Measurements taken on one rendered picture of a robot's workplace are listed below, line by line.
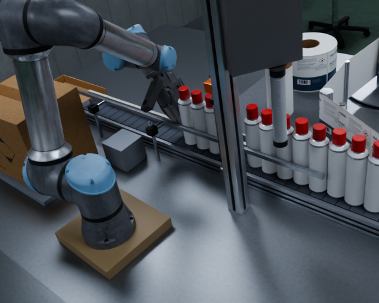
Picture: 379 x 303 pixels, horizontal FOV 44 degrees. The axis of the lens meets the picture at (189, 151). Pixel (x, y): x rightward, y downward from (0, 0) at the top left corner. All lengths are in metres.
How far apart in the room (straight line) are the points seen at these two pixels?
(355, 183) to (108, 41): 0.70
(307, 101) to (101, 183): 0.85
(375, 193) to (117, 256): 0.68
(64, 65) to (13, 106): 2.35
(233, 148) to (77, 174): 0.40
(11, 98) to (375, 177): 1.10
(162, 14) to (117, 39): 3.26
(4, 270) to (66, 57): 2.65
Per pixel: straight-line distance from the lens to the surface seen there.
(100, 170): 1.20
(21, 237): 1.52
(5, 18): 1.16
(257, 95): 1.80
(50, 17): 1.09
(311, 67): 1.75
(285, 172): 1.37
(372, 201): 1.28
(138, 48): 1.28
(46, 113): 1.23
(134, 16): 4.24
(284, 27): 1.07
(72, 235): 1.39
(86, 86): 2.18
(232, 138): 1.19
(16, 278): 1.40
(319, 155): 1.26
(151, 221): 1.35
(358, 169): 1.23
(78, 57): 3.95
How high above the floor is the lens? 1.78
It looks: 36 degrees down
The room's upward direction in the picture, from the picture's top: 10 degrees counter-clockwise
